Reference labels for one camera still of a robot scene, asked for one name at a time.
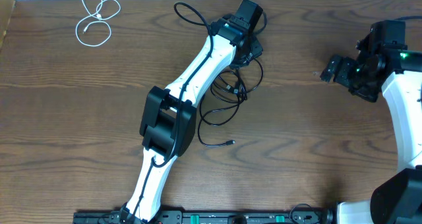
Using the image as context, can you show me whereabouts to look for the white USB cable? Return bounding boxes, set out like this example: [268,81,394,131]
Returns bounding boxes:
[75,0,122,47]

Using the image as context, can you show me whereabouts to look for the black USB cable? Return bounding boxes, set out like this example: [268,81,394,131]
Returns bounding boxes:
[196,57,264,148]

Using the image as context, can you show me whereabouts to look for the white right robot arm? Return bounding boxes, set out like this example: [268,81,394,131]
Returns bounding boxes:
[320,16,421,223]

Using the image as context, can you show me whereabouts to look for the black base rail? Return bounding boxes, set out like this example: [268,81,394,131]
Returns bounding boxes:
[72,204,337,224]

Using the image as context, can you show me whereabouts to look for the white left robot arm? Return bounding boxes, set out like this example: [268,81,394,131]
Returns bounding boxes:
[119,0,266,223]

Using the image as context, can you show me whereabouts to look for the cardboard side panel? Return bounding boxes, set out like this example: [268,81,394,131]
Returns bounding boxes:
[0,0,16,48]

